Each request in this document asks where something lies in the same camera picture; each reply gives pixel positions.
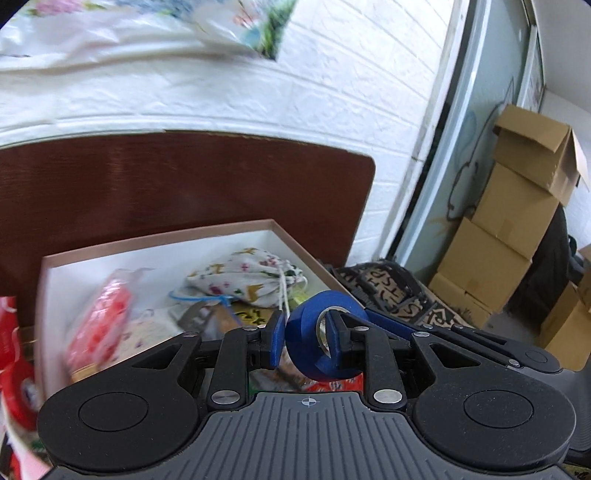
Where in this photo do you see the frosted glass door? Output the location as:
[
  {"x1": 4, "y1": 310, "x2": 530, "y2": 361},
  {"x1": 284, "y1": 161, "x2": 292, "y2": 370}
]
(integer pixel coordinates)
[{"x1": 392, "y1": 0, "x2": 546, "y2": 259}]

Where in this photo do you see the stack of brown shipping cartons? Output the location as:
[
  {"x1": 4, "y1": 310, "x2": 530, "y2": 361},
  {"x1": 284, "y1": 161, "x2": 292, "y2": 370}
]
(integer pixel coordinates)
[{"x1": 427, "y1": 104, "x2": 591, "y2": 372}]

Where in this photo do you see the blue tape roll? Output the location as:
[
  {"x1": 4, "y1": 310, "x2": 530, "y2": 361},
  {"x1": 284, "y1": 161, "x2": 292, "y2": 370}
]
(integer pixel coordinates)
[{"x1": 285, "y1": 290, "x2": 370, "y2": 383}]

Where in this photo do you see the blue plastic loop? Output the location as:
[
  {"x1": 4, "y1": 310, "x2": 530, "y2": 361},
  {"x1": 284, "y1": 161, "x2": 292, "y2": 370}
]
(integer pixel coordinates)
[{"x1": 168, "y1": 288, "x2": 236, "y2": 308}]

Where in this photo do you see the pink cardboard box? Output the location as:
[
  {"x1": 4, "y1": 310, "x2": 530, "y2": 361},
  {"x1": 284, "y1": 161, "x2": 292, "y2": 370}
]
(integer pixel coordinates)
[{"x1": 34, "y1": 219, "x2": 345, "y2": 469}]

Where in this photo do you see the floral printed plastic sheet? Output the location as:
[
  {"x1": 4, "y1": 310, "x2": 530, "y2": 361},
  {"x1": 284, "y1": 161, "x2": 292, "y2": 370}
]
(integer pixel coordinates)
[{"x1": 0, "y1": 0, "x2": 296, "y2": 70}]

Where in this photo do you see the clear plastic bag red print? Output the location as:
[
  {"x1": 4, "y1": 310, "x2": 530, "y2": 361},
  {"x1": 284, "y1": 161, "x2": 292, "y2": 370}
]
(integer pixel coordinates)
[{"x1": 65, "y1": 268, "x2": 155, "y2": 384}]

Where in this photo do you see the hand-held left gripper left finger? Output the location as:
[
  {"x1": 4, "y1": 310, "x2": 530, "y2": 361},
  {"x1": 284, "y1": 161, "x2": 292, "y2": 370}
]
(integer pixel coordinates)
[{"x1": 131, "y1": 310, "x2": 288, "y2": 411}]

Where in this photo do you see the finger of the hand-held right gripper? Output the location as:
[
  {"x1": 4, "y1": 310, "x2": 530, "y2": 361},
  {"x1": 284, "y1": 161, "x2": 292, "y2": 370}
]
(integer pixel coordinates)
[{"x1": 362, "y1": 307, "x2": 563, "y2": 376}]

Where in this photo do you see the red gift box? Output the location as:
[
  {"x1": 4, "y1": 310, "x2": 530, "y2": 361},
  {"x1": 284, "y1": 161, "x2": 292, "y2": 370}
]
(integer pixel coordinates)
[{"x1": 0, "y1": 295, "x2": 40, "y2": 432}]

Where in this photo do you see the pale patterned cloth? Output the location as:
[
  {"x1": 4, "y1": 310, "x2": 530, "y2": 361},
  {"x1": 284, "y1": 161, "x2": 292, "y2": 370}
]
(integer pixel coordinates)
[{"x1": 122, "y1": 309, "x2": 185, "y2": 352}]

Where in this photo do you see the floral drawstring pouch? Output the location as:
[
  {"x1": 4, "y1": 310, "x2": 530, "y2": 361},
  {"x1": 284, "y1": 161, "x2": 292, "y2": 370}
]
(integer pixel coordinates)
[{"x1": 185, "y1": 247, "x2": 308, "y2": 308}]

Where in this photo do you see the yellow labelled packet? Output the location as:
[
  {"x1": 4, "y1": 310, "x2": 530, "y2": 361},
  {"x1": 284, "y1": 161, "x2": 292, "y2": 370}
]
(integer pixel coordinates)
[{"x1": 231, "y1": 302, "x2": 278, "y2": 324}]

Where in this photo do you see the colourful snack packet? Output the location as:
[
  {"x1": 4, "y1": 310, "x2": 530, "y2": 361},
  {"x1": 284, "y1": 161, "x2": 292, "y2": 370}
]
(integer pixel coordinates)
[{"x1": 249, "y1": 360, "x2": 365, "y2": 394}]

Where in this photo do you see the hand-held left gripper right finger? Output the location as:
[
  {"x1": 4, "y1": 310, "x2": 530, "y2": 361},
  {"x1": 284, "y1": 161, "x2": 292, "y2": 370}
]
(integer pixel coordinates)
[{"x1": 327, "y1": 309, "x2": 467, "y2": 412}]

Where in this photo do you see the brown wooden headboard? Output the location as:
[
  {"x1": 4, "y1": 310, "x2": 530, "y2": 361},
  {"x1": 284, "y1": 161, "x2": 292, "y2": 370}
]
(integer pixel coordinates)
[{"x1": 0, "y1": 130, "x2": 376, "y2": 296}]

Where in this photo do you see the letter-patterned cloth desktop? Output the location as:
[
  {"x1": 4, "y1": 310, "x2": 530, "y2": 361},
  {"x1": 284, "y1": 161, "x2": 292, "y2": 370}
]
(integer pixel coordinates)
[{"x1": 332, "y1": 261, "x2": 495, "y2": 330}]

